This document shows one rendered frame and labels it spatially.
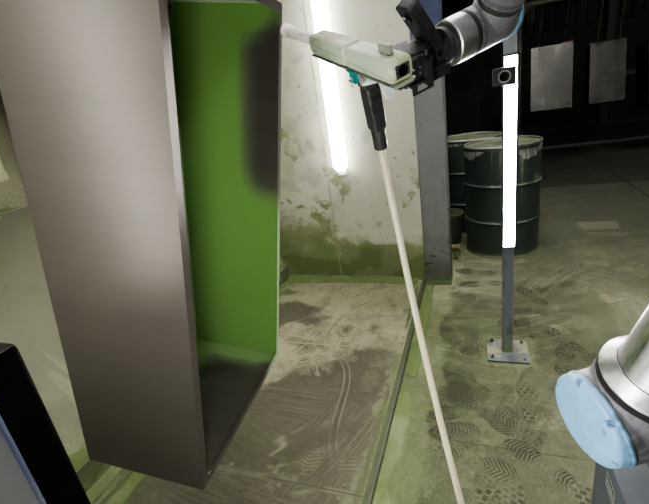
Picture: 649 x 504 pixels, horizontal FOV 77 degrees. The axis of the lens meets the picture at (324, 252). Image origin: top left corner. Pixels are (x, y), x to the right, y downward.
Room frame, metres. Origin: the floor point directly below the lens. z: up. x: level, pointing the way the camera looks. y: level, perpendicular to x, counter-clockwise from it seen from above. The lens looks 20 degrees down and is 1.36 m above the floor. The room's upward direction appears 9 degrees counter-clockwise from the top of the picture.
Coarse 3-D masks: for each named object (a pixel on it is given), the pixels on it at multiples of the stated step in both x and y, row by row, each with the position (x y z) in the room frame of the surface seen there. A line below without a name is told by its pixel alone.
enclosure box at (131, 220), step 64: (0, 0) 0.82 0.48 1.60; (64, 0) 0.79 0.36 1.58; (128, 0) 0.76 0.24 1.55; (192, 0) 1.36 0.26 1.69; (256, 0) 1.13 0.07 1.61; (0, 64) 0.84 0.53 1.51; (64, 64) 0.80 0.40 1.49; (128, 64) 0.77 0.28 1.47; (192, 64) 1.40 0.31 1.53; (256, 64) 1.34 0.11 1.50; (64, 128) 0.81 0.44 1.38; (128, 128) 0.78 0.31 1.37; (192, 128) 1.42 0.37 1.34; (256, 128) 1.35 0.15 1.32; (64, 192) 0.83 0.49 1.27; (128, 192) 0.79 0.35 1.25; (192, 192) 1.43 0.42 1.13; (256, 192) 1.37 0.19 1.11; (64, 256) 0.85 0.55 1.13; (128, 256) 0.80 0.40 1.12; (192, 256) 1.46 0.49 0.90; (256, 256) 1.38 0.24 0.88; (64, 320) 0.87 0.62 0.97; (128, 320) 0.82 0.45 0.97; (192, 320) 0.80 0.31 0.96; (256, 320) 1.40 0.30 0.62; (128, 384) 0.84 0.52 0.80; (192, 384) 0.79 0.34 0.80; (256, 384) 1.21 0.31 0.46; (128, 448) 0.86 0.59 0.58; (192, 448) 0.81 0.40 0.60
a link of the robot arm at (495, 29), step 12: (468, 12) 0.89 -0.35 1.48; (480, 12) 0.89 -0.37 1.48; (480, 24) 0.88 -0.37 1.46; (492, 24) 0.88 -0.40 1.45; (504, 24) 0.88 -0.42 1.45; (516, 24) 0.91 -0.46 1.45; (480, 36) 0.88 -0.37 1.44; (492, 36) 0.89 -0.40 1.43; (504, 36) 0.92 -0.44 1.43; (480, 48) 0.90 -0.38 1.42
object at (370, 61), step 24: (288, 24) 1.12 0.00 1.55; (312, 48) 0.96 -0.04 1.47; (336, 48) 0.86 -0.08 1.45; (360, 48) 0.80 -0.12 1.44; (384, 48) 0.74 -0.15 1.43; (360, 72) 0.82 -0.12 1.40; (384, 72) 0.72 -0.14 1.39; (408, 72) 0.72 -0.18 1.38; (384, 120) 0.86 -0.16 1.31; (384, 144) 0.88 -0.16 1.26
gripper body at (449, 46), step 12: (444, 36) 0.88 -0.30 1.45; (396, 48) 0.87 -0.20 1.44; (408, 48) 0.86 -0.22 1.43; (420, 48) 0.84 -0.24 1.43; (444, 48) 0.89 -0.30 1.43; (456, 48) 0.87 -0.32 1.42; (432, 60) 0.85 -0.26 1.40; (444, 60) 0.89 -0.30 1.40; (420, 72) 0.86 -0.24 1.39; (432, 72) 0.86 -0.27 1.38; (444, 72) 0.90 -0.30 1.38; (408, 84) 0.86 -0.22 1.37; (420, 84) 0.88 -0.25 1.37; (432, 84) 0.87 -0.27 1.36
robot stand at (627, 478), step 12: (600, 468) 0.65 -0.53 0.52; (624, 468) 0.55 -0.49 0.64; (636, 468) 0.55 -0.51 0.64; (648, 468) 0.54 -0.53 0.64; (600, 480) 0.64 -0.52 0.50; (612, 480) 0.58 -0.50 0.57; (624, 480) 0.53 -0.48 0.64; (636, 480) 0.52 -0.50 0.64; (648, 480) 0.52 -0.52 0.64; (600, 492) 0.63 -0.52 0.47; (612, 492) 0.57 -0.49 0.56; (624, 492) 0.51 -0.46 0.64; (636, 492) 0.50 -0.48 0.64; (648, 492) 0.50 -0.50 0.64
